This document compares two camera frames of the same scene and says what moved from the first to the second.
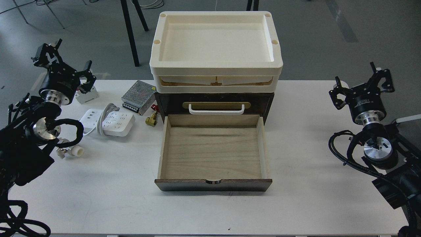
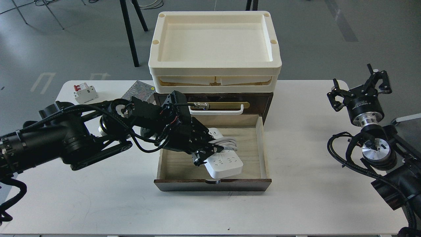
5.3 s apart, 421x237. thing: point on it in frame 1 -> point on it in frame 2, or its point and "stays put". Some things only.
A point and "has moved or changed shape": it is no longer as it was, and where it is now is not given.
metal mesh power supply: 138,96 stays put
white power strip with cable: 108,120 has moved or changed shape
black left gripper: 64,81 -> 185,134
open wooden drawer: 213,153 stays put
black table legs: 125,10 stays put
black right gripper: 366,104 stays put
